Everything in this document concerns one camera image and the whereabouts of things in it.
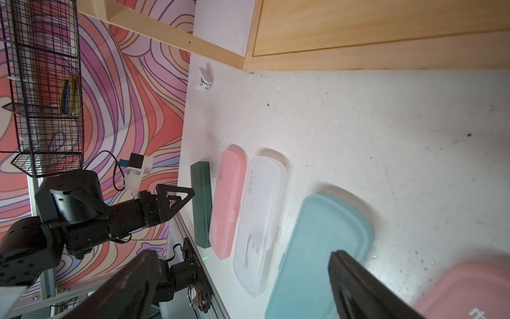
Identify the pink pencil case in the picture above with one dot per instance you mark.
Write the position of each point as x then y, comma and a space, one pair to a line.
468, 290
226, 203

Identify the yellow item in basket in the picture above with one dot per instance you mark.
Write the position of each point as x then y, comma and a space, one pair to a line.
69, 100

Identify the wooden two-tier shelf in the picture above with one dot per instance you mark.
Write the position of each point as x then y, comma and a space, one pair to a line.
345, 35

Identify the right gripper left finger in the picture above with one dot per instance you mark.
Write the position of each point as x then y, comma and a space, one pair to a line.
128, 294

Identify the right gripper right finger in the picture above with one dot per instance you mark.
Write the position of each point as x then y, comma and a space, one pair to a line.
358, 294

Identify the pink pencil case top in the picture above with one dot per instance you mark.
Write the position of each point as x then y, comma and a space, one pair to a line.
468, 290

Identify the left black wire basket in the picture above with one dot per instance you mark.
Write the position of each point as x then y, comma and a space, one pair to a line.
42, 49

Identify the teal pencil case top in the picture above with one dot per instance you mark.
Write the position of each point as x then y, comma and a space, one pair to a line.
324, 225

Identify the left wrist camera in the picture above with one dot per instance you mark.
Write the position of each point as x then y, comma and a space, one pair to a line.
136, 167

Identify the clear pencil case bottom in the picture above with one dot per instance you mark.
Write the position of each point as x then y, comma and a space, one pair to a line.
263, 194

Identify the dark green pencil case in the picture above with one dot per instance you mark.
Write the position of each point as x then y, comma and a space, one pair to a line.
202, 202

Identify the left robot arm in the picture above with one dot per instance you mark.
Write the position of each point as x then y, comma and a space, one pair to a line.
74, 218

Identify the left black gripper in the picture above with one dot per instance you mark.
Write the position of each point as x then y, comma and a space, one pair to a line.
163, 206

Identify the pink pencil case bottom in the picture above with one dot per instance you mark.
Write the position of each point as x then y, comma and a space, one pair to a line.
226, 203

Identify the small white clip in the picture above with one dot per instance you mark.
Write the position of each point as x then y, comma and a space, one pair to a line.
206, 79

